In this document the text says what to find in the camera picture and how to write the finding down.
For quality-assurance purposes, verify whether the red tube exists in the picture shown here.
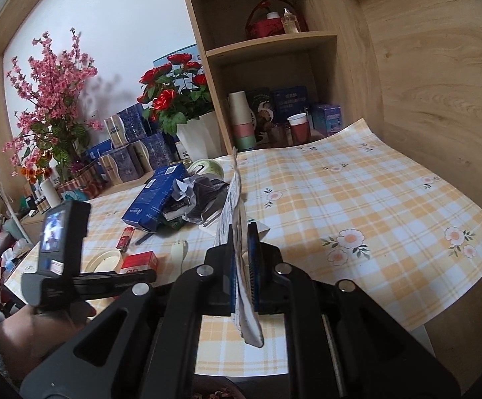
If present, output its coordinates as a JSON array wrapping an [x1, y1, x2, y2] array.
[[118, 226, 137, 252]]

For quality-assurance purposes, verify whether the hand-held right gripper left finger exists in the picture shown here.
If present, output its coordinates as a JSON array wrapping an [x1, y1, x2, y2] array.
[[20, 244, 243, 399]]

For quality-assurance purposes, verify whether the blue carton box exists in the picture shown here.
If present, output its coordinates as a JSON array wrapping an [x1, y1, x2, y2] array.
[[122, 163, 192, 232]]

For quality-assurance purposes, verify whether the person's left hand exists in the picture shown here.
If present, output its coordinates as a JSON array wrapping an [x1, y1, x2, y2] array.
[[0, 303, 98, 367]]

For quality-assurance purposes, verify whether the woven planter box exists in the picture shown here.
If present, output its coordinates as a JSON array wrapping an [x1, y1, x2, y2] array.
[[56, 162, 108, 200]]

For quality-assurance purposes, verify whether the white printed packet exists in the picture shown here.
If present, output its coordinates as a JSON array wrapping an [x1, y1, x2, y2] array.
[[214, 146, 264, 347]]

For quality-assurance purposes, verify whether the white round lid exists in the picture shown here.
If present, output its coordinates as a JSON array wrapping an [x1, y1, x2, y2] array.
[[86, 249, 122, 274]]

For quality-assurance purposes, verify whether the red handled basket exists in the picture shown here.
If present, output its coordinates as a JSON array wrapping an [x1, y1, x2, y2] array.
[[245, 0, 308, 41]]

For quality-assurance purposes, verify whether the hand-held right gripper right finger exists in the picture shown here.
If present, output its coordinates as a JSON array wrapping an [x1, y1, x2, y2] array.
[[247, 221, 462, 399]]

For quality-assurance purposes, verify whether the stack of blue gift boxes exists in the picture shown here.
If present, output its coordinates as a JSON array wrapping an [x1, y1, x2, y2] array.
[[86, 104, 183, 186]]

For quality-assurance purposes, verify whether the red paper cup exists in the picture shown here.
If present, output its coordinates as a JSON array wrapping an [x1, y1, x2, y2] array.
[[287, 113, 309, 146]]

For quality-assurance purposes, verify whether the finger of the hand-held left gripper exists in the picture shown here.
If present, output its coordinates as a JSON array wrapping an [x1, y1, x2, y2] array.
[[75, 269, 157, 300]]

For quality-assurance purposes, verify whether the crumpled grey white paper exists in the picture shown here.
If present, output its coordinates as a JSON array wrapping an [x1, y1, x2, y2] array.
[[170, 177, 229, 223]]

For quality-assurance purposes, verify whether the row of small dark bottles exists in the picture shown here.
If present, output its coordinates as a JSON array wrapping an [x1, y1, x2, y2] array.
[[24, 195, 54, 213]]

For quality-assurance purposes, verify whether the white plastic spoon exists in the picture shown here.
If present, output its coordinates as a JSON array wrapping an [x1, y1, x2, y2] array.
[[170, 240, 189, 277]]

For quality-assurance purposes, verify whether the green packet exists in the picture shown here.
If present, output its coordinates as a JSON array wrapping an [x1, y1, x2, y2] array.
[[162, 212, 187, 230]]

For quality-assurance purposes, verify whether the pink blossom flower plant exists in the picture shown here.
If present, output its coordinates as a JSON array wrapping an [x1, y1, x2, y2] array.
[[2, 28, 104, 184]]

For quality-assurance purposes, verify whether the stack of pastel paper cups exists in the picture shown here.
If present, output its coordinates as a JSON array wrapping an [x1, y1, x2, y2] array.
[[228, 90, 256, 152]]

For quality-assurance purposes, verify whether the white round plastic cup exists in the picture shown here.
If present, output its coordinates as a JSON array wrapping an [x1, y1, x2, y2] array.
[[187, 159, 225, 184]]

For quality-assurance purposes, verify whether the yellow plaid floral tablecloth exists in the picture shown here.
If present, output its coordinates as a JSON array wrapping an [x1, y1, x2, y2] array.
[[2, 118, 482, 377]]

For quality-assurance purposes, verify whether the red rose plant white pot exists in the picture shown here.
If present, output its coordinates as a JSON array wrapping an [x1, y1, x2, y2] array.
[[137, 53, 225, 161]]

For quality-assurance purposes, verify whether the clear glass bottle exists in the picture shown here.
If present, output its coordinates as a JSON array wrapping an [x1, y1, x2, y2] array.
[[281, 7, 302, 34]]

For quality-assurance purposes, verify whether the orange flower bunch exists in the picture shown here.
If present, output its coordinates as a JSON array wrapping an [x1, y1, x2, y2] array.
[[20, 165, 54, 184]]

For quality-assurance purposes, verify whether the brown paper cup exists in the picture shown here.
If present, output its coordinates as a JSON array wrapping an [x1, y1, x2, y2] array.
[[266, 125, 288, 149]]

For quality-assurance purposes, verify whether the light blue small box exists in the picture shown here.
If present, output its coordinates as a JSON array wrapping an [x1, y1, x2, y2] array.
[[311, 104, 343, 137]]

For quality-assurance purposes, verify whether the wooden shelf cabinet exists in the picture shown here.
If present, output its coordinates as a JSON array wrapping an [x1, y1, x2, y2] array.
[[177, 0, 482, 387]]

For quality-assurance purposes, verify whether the red small box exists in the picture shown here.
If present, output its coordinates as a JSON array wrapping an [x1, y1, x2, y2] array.
[[119, 251, 159, 275]]

